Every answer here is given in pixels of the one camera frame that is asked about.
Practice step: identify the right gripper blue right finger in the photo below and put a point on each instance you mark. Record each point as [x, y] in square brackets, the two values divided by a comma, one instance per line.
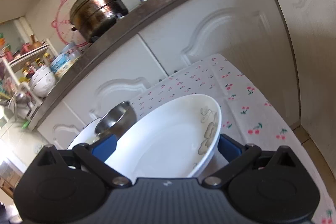
[239, 158]

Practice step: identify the white corner cabinet door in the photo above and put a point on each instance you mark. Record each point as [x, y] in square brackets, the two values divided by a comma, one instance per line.
[311, 25]

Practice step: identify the white spice shelf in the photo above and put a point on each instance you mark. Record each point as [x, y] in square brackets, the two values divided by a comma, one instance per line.
[31, 56]

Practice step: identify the white cabinet door right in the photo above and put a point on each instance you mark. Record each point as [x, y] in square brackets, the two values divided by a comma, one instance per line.
[249, 33]

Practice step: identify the pink clock wall sticker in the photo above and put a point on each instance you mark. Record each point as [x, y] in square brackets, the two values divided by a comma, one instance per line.
[63, 26]

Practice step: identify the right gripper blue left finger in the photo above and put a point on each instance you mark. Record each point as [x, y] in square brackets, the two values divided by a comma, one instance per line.
[93, 157]

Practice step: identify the stainless steel bowl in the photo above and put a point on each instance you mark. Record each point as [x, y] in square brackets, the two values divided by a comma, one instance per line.
[117, 121]

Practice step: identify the white utensil rack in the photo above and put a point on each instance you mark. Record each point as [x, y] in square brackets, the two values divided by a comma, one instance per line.
[26, 113]

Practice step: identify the green object on counter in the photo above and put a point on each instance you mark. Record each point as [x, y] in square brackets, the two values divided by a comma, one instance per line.
[26, 124]

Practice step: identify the stacked white bowls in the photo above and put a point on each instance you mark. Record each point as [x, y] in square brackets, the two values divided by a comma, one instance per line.
[42, 81]

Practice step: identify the white plate with blue rim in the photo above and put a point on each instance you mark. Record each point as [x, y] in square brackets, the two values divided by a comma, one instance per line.
[85, 134]

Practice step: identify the white cabinet door middle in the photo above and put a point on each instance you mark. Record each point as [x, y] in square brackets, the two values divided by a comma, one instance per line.
[124, 74]

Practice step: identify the cherry print tablecloth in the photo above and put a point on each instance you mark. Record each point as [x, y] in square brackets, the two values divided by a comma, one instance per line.
[247, 116]

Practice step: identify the white cabinet door left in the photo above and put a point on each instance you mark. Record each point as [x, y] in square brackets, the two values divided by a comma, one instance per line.
[64, 123]

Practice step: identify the white plate with floral print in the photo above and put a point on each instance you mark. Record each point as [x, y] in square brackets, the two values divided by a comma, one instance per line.
[176, 140]

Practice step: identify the blue printed bowl stack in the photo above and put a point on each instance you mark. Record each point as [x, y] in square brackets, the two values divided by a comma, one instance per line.
[65, 60]

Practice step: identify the steel ladle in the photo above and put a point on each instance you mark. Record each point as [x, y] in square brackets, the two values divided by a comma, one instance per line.
[19, 100]

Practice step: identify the steel countertop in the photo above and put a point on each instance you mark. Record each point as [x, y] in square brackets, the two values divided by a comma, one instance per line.
[114, 38]

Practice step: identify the steel steamer pot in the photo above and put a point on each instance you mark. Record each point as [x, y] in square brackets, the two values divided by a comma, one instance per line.
[92, 18]

